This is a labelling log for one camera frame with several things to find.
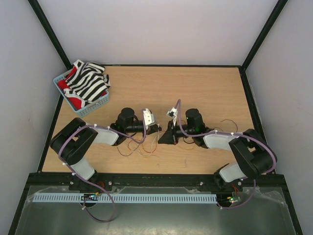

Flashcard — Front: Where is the red cloth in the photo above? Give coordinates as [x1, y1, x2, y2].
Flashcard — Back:
[57, 67, 86, 110]

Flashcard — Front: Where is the black white striped cloth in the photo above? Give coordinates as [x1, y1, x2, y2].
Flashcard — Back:
[67, 60, 111, 105]

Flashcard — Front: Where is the left circuit board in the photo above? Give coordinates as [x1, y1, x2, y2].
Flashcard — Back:
[81, 193, 99, 201]

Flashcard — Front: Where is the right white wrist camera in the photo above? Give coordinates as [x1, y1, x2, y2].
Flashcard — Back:
[166, 107, 178, 124]

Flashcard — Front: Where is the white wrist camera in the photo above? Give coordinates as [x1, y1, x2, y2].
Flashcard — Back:
[166, 107, 178, 124]
[143, 109, 156, 129]

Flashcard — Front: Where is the circuit board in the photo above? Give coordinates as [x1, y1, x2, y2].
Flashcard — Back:
[81, 193, 99, 201]
[227, 196, 241, 204]

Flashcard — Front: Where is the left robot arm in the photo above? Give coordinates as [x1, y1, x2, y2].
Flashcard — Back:
[50, 107, 161, 190]

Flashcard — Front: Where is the black frame post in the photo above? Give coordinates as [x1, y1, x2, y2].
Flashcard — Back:
[28, 0, 71, 70]
[241, 0, 289, 70]

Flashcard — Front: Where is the black frame post left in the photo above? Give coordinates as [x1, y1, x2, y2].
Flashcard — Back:
[28, 0, 71, 70]

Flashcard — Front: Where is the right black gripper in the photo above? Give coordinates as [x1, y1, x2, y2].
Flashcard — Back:
[158, 119, 195, 145]

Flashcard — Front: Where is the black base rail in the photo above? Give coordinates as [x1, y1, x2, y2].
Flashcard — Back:
[26, 172, 287, 194]

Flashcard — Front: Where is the light blue slotted cable duct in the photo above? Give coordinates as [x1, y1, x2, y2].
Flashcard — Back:
[32, 193, 217, 204]

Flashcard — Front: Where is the red wire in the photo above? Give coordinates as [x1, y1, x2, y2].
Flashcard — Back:
[127, 137, 162, 157]

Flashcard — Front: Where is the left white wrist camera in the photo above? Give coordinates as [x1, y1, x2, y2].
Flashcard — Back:
[143, 109, 156, 129]

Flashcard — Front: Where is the right circuit board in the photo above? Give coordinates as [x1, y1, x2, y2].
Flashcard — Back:
[227, 196, 241, 204]

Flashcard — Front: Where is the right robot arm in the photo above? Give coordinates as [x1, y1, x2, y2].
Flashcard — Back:
[158, 108, 277, 190]

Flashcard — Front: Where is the light blue plastic basket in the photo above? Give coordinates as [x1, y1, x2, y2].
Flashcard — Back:
[53, 71, 110, 118]

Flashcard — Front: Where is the black frame post right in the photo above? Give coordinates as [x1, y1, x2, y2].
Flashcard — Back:
[241, 0, 289, 70]

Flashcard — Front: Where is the purple wire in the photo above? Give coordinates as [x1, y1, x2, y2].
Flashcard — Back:
[116, 137, 147, 156]

